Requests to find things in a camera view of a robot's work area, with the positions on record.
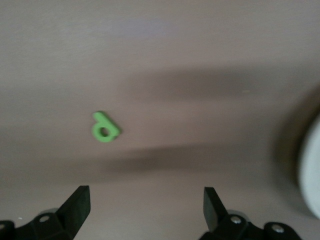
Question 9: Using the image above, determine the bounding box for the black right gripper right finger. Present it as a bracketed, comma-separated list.
[201, 187, 305, 240]

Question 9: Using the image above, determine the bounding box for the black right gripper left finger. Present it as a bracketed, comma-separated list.
[0, 185, 91, 240]

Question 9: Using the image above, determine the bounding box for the beige round plate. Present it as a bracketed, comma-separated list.
[298, 122, 320, 218]

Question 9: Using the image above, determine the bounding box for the green foam letter p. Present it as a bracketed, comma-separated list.
[91, 110, 123, 144]

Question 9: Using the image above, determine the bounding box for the brown table mat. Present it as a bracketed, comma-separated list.
[0, 0, 320, 240]

